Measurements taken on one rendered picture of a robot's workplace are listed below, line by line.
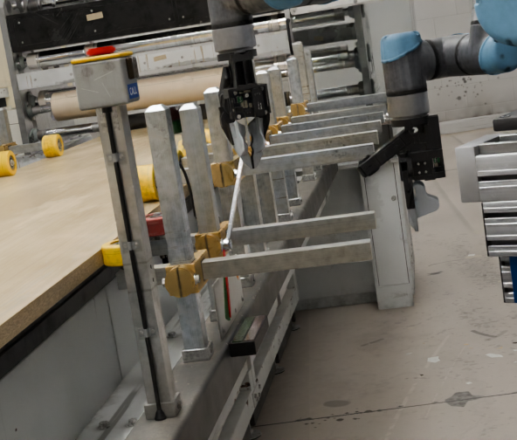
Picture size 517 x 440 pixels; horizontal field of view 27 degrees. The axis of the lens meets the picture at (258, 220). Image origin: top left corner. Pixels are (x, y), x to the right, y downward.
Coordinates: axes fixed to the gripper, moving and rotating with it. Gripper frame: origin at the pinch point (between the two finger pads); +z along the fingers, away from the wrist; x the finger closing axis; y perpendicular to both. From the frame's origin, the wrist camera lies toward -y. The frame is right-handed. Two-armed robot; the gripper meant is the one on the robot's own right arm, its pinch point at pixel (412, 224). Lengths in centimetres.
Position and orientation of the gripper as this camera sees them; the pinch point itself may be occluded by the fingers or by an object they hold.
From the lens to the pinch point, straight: 206.4
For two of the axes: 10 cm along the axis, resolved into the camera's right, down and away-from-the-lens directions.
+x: 1.4, -1.8, 9.7
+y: 9.8, -1.2, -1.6
